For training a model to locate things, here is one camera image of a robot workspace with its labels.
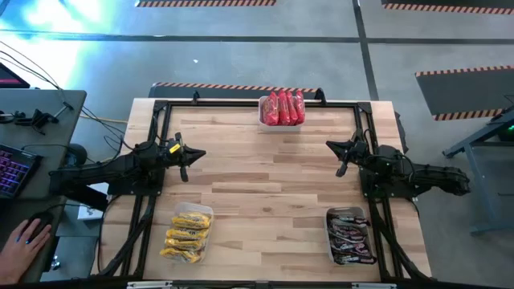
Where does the grey metal cart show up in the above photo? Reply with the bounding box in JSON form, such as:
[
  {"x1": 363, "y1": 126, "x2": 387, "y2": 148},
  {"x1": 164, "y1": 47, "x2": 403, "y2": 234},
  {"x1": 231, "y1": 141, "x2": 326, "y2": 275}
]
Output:
[{"x1": 441, "y1": 94, "x2": 514, "y2": 236}]

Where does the silver bracket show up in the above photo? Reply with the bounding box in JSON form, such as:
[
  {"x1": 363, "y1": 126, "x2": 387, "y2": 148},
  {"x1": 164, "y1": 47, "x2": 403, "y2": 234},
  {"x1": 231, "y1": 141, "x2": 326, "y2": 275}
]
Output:
[
  {"x1": 126, "y1": 280, "x2": 173, "y2": 289},
  {"x1": 351, "y1": 282, "x2": 398, "y2": 289}
]

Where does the black bar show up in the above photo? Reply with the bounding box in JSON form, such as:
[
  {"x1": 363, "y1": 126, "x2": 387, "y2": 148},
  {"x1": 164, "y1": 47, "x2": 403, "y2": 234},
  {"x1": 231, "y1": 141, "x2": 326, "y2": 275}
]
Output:
[{"x1": 53, "y1": 188, "x2": 109, "y2": 213}]

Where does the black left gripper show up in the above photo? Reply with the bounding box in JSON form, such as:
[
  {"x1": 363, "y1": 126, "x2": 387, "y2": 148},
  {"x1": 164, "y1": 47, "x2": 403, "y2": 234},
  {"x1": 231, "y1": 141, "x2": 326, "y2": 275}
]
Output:
[{"x1": 160, "y1": 134, "x2": 207, "y2": 183}]

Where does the black mat striped edge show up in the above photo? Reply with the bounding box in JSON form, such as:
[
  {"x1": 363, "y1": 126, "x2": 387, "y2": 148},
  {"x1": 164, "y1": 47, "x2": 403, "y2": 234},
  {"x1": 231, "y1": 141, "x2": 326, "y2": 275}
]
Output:
[{"x1": 414, "y1": 64, "x2": 514, "y2": 122}]

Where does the yellow cable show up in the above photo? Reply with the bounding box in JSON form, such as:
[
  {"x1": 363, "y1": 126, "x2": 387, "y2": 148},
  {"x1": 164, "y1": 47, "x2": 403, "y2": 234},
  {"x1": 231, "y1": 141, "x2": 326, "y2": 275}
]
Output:
[{"x1": 79, "y1": 114, "x2": 130, "y2": 124}]

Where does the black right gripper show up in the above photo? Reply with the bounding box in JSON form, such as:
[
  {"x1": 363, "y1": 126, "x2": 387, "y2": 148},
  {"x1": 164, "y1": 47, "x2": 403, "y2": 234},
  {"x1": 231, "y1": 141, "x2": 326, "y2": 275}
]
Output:
[{"x1": 325, "y1": 130, "x2": 369, "y2": 177}]

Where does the grey plastic bin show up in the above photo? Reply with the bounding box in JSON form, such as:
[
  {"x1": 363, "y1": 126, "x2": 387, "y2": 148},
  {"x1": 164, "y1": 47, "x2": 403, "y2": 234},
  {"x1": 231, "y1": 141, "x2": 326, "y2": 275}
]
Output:
[{"x1": 324, "y1": 206, "x2": 378, "y2": 266}]

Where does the clear plastic bin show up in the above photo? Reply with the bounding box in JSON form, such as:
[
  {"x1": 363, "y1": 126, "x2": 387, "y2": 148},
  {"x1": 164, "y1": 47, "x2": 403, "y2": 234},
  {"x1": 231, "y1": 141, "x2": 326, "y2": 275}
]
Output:
[{"x1": 166, "y1": 201, "x2": 214, "y2": 265}]

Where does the grey desk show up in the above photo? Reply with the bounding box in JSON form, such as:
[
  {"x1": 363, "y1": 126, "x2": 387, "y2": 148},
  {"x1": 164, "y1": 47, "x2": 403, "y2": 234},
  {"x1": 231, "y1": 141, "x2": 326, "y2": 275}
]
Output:
[{"x1": 0, "y1": 88, "x2": 88, "y2": 284}]

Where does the dark laptop screen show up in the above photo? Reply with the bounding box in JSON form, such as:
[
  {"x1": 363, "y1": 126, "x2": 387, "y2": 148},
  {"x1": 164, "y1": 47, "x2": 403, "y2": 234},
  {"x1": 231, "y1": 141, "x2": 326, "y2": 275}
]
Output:
[{"x1": 0, "y1": 62, "x2": 31, "y2": 90}]

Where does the white plastic bin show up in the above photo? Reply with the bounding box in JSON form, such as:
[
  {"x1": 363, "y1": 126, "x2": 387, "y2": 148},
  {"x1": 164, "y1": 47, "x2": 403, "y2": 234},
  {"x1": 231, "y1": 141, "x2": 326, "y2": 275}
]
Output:
[{"x1": 258, "y1": 95, "x2": 307, "y2": 133}]

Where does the black metal table frame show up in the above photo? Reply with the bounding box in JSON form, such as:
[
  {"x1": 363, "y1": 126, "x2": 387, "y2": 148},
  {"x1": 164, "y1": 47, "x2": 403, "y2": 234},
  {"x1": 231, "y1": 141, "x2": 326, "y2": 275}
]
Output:
[{"x1": 92, "y1": 88, "x2": 433, "y2": 282}]

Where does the black floor cable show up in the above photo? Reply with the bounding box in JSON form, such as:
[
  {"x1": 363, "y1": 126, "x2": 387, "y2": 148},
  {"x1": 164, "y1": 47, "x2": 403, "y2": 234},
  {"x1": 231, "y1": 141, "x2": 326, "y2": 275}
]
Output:
[
  {"x1": 0, "y1": 51, "x2": 55, "y2": 88},
  {"x1": 0, "y1": 39, "x2": 62, "y2": 91}
]

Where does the black desk clamp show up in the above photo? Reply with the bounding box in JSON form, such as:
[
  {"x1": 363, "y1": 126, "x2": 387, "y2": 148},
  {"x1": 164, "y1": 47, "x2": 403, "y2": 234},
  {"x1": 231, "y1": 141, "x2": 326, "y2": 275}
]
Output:
[{"x1": 14, "y1": 108, "x2": 60, "y2": 136}]

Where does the black computer mouse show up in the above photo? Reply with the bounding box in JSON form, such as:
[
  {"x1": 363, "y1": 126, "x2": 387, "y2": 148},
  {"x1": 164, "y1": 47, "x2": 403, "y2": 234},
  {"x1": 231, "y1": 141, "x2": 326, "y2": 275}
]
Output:
[{"x1": 22, "y1": 211, "x2": 55, "y2": 246}]

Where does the white box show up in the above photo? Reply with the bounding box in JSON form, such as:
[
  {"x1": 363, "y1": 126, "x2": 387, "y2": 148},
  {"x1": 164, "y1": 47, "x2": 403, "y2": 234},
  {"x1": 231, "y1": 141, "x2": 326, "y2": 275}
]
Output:
[{"x1": 77, "y1": 182, "x2": 110, "y2": 222}]

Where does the backlit keyboard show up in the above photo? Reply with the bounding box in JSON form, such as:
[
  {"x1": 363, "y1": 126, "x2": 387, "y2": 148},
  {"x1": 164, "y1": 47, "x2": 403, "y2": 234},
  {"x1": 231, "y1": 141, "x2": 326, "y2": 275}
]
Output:
[{"x1": 0, "y1": 143, "x2": 43, "y2": 200}]

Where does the person's hand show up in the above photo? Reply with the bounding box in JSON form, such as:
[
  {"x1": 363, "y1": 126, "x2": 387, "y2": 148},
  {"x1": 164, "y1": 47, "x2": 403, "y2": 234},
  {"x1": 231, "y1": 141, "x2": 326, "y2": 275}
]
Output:
[{"x1": 0, "y1": 218, "x2": 53, "y2": 285}]

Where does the black round object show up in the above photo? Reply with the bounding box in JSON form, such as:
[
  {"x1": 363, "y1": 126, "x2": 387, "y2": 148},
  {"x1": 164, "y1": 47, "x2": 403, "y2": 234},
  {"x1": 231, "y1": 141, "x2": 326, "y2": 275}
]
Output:
[{"x1": 66, "y1": 143, "x2": 88, "y2": 168}]

